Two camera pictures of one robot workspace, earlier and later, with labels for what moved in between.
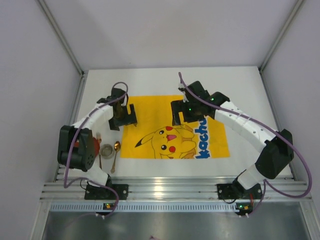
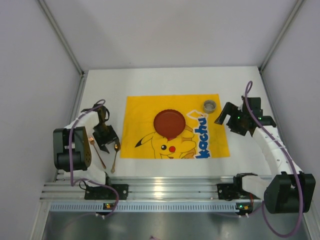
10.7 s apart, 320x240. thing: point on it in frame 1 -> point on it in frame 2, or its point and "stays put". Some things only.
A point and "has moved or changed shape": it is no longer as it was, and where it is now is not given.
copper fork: x=99 y=140 has moved or changed shape
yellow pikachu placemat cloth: x=154 y=137 stays put
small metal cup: x=106 y=151 has moved or changed shape
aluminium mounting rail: x=175 y=189 stays put
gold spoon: x=117 y=147 stays put
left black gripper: x=123 y=119 -> x=106 y=137
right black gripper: x=178 y=110 -> x=231 y=115
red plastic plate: x=96 y=146 -> x=169 y=123
